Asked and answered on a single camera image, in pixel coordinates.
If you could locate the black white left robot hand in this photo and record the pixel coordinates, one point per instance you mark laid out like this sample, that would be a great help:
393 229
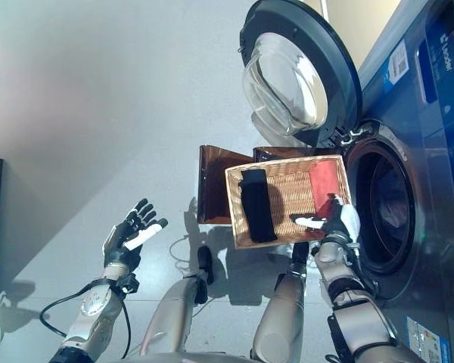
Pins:
123 249

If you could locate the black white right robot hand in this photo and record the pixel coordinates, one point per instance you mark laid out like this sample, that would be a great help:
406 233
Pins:
348 223

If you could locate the red cloth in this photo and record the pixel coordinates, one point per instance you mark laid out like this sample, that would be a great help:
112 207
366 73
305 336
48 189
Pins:
325 177

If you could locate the black cloth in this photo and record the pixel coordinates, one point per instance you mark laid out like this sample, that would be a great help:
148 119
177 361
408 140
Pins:
257 208

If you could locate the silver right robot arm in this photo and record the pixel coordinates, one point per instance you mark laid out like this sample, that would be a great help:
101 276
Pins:
363 321

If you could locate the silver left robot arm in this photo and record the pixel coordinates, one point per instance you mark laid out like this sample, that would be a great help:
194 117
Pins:
94 302

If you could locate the grey front-load washing machine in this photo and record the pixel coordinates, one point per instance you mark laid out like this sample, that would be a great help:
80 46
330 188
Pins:
431 227

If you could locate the round glass washing machine door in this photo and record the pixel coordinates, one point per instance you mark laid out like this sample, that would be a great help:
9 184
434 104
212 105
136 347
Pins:
287 94

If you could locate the rectangular wicker laundry basket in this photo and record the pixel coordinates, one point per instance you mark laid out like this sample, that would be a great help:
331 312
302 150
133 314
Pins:
287 189

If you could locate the grey left robot leg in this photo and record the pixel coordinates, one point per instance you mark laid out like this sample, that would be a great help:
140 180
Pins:
170 314

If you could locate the grey robot leg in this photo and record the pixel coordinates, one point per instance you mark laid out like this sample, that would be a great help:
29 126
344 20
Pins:
280 314
170 314

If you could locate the brown transparent acrylic stool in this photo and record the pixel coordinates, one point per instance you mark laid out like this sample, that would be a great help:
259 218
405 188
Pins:
212 189

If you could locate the grey right robot leg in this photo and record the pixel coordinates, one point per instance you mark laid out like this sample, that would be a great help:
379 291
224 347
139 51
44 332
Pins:
280 314

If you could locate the grey robot torso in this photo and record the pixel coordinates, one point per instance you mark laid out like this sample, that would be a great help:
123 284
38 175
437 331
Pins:
181 357

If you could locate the white counter cabinet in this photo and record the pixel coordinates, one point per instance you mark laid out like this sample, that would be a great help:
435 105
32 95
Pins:
363 22

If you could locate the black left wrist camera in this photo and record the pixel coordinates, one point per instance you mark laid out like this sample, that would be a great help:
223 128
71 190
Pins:
128 283

